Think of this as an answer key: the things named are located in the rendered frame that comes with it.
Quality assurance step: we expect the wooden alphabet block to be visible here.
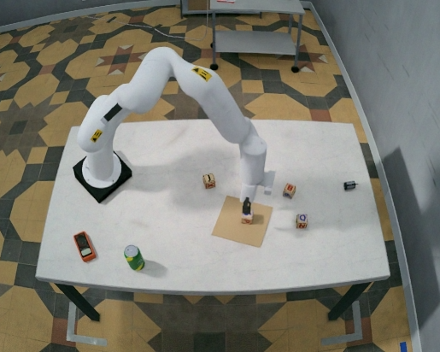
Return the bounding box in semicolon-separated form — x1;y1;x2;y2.
296;214;308;228
202;173;215;189
283;183;296;199

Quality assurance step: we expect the tan cardboard block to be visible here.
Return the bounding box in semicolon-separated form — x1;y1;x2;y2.
241;209;254;224

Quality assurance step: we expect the tan square mat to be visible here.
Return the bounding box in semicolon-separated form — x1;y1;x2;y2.
211;196;273;248

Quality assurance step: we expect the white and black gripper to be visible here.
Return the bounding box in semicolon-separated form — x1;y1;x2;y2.
240;182;257;214

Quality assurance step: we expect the green soda can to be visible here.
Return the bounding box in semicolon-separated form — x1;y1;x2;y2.
124;244;144;271

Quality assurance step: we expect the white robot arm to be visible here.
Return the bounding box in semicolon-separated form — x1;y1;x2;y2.
77;47;276;196

